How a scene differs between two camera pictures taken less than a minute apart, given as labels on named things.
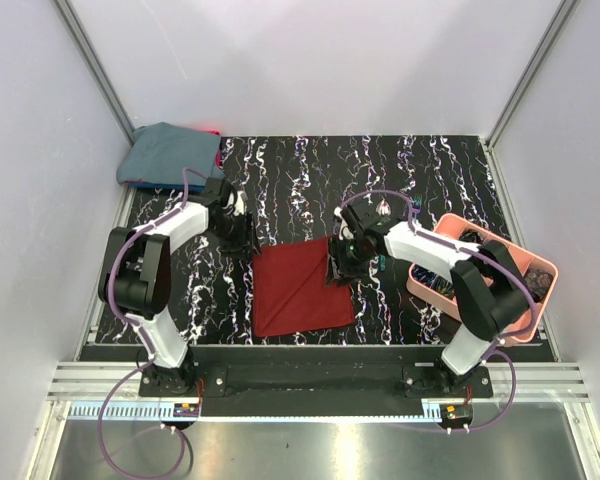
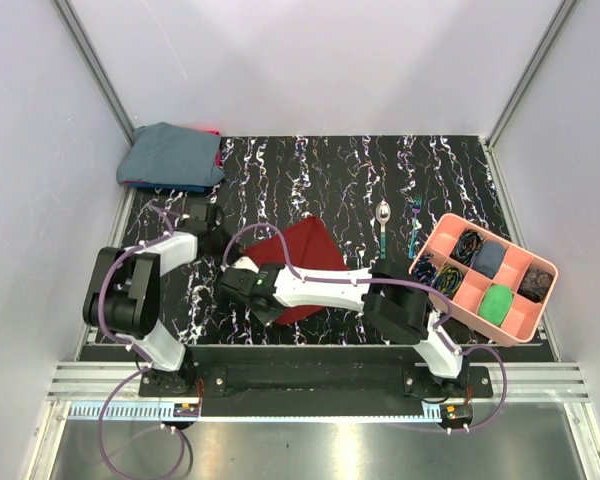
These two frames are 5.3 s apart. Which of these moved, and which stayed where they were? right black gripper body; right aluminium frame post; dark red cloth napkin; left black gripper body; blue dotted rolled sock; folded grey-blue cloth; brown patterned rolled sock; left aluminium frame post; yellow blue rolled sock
Moved: left black gripper body; right black gripper body; dark red cloth napkin
Stayed: brown patterned rolled sock; right aluminium frame post; left aluminium frame post; folded grey-blue cloth; blue dotted rolled sock; yellow blue rolled sock
